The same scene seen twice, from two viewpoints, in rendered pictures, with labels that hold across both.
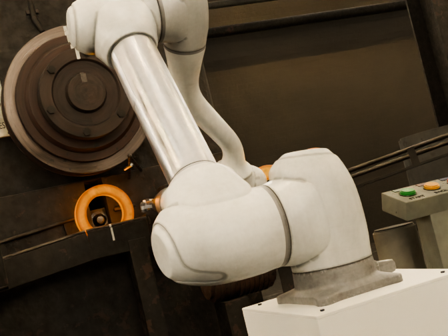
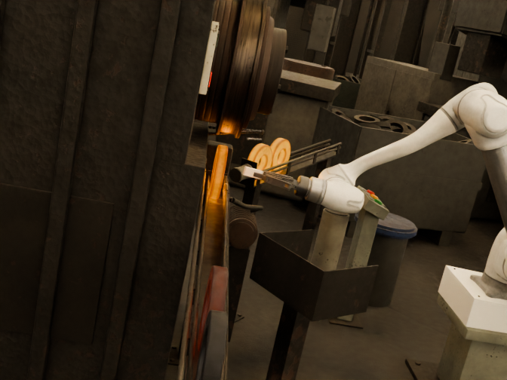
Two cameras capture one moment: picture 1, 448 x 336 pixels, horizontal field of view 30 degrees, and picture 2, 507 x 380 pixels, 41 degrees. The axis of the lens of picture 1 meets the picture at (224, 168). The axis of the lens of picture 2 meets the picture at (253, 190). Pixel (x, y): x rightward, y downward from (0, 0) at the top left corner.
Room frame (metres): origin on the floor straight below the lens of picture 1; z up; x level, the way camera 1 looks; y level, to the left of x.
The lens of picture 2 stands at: (1.87, 2.51, 1.29)
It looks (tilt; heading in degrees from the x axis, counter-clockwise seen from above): 15 degrees down; 286
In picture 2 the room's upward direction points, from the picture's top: 12 degrees clockwise
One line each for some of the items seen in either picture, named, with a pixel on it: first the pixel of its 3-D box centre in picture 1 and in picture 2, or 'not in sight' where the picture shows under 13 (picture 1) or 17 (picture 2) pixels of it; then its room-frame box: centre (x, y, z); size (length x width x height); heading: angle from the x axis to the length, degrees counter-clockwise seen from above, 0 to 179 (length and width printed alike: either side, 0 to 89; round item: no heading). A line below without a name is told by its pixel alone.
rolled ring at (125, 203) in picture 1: (104, 213); (218, 172); (2.61, 0.40, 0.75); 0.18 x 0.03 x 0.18; 112
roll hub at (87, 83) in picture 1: (85, 93); (271, 72); (2.51, 0.36, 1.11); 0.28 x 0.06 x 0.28; 112
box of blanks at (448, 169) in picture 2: not in sight; (385, 171); (2.32, -2.36, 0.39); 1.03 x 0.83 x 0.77; 37
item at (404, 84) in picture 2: not in sight; (404, 124); (2.42, -4.10, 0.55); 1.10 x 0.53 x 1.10; 132
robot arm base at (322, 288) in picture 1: (344, 275); (499, 282); (1.59, -0.17, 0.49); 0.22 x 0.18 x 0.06; 115
